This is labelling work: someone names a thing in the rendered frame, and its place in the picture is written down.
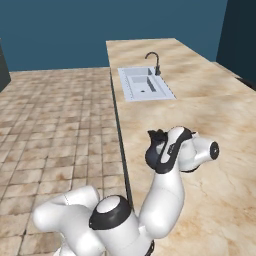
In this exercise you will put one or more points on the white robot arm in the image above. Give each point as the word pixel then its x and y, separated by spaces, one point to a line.
pixel 163 200

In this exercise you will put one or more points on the pale grey sink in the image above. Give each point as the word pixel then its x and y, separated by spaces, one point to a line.
pixel 144 83

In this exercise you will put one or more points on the black curved tap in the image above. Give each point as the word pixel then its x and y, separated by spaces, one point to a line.
pixel 156 66

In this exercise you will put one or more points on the dark grey cabinet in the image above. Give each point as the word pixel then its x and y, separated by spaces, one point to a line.
pixel 3 71

